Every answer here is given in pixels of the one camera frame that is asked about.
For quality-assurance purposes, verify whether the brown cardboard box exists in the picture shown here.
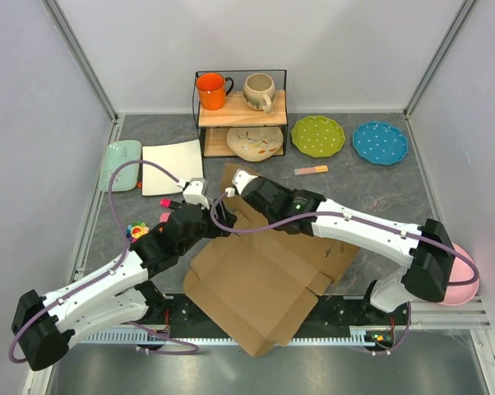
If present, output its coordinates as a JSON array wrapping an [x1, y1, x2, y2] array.
[[183, 163, 360, 358]]

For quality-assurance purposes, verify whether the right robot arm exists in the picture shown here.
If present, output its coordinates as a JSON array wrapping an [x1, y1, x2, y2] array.
[[233, 170, 455, 324]]

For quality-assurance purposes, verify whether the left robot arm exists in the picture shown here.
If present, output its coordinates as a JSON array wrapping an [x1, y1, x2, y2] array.
[[8, 203, 237, 371]]

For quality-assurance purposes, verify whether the pink eraser block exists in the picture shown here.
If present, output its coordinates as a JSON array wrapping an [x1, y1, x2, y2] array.
[[159, 212, 170, 223]]

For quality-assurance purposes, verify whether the white square plate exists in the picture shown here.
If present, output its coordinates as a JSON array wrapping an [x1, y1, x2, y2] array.
[[141, 140, 203, 197]]

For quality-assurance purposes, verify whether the beige leaf pattern plate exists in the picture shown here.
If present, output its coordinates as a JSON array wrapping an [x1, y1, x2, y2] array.
[[226, 126, 284, 162]]

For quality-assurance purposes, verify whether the rainbow flower plush toy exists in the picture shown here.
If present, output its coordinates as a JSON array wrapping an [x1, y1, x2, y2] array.
[[126, 221, 149, 243]]

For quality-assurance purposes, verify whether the orange pink eraser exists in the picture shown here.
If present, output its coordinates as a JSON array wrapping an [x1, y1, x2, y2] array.
[[294, 165, 329, 176]]

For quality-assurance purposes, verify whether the mint divided tray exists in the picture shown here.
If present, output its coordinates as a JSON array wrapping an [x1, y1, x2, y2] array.
[[98, 140, 142, 193]]

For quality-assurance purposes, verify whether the green dotted plate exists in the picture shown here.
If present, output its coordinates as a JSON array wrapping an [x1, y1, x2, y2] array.
[[291, 115, 346, 158]]

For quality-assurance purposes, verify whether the orange mug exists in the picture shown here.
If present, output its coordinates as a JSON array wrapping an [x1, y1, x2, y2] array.
[[195, 72, 234, 110]]

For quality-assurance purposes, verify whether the beige ceramic mug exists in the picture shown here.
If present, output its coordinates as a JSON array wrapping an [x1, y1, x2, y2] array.
[[243, 73, 276, 114]]

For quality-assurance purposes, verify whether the blue dotted plate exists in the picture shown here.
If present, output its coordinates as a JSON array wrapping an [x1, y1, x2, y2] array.
[[352, 121, 409, 166]]

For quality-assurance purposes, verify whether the pink round plate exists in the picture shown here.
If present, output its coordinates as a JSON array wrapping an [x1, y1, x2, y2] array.
[[441, 258, 479, 306]]

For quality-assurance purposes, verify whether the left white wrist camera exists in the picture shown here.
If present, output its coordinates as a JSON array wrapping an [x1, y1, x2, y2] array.
[[177, 178, 210, 209]]

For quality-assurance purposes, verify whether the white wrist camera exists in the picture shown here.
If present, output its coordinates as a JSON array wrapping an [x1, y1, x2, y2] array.
[[224, 170, 258, 198], [177, 178, 210, 209]]

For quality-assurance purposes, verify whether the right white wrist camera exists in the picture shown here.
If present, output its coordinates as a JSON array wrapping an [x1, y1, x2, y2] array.
[[224, 170, 258, 198]]

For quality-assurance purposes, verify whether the black wire wooden shelf rack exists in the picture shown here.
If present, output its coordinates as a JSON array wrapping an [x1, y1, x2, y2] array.
[[192, 68, 289, 158]]

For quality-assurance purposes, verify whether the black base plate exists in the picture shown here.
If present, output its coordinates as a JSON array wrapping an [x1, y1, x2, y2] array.
[[139, 294, 409, 338]]

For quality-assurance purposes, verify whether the grey slotted cable duct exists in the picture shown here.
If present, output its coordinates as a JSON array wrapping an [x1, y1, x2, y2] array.
[[80, 327, 374, 346]]

